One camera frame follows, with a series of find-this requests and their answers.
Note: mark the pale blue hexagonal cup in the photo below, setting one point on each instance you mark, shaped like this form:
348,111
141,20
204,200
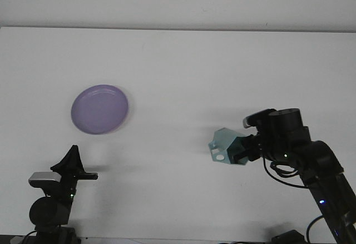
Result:
222,139

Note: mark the pale purple round plate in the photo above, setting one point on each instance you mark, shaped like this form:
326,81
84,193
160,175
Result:
100,109

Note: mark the small grey block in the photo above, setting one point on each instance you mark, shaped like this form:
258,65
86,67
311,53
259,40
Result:
16,239

